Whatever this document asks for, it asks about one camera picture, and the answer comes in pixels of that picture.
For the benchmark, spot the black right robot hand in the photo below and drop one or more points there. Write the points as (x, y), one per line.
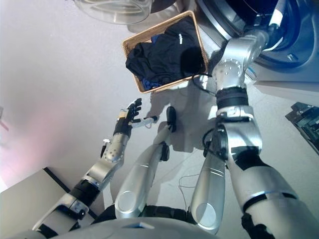
(270, 23)

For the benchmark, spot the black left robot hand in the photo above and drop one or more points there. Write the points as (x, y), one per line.
(127, 119)

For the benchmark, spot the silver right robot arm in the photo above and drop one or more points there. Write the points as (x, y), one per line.
(231, 67)

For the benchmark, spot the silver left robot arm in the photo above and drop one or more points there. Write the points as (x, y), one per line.
(114, 149)

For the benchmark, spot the grey front-load washing machine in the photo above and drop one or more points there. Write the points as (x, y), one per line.
(224, 20)

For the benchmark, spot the tan wicker laundry basket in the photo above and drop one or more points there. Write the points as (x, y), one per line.
(174, 83)

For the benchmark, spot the small blue cloth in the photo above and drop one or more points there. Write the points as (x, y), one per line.
(148, 84)

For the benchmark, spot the black left robot foot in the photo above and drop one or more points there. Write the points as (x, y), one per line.
(171, 117)

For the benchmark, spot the silver left robot leg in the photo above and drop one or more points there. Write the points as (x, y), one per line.
(139, 179)

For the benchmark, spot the silver robot leg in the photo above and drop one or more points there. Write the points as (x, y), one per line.
(139, 179)
(209, 194)

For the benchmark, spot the navy black garment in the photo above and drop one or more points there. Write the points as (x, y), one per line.
(162, 57)

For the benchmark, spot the round glass washer door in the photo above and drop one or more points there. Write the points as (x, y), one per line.
(112, 12)

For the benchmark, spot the grey robot torso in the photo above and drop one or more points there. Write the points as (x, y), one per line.
(112, 229)

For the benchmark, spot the silver right robot leg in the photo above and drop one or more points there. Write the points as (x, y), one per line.
(209, 194)

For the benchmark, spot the white box with black edge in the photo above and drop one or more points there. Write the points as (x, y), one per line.
(25, 194)

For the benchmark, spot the black metal frame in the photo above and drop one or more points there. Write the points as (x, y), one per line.
(306, 119)

